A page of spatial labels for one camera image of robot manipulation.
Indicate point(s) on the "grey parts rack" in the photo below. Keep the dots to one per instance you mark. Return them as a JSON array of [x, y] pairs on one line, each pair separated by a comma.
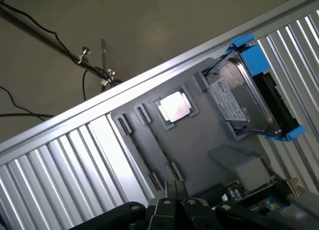
[[199, 140]]

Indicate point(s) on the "silver hard disk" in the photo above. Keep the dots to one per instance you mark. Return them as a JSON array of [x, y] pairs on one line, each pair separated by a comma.
[[236, 90]]

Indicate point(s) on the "silver CPU chip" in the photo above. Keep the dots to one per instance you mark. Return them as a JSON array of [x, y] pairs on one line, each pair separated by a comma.
[[174, 106]]

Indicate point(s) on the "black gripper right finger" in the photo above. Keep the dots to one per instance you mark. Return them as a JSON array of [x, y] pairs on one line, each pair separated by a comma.
[[197, 215]]

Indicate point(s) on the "green graphics card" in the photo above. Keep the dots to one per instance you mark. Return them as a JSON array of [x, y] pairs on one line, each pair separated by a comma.
[[234, 191]]

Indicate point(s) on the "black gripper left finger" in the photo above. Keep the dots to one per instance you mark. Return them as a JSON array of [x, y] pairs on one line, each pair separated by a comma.
[[159, 215]]

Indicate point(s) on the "blue disk caddy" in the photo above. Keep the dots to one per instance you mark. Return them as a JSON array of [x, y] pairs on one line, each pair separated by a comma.
[[254, 58]]

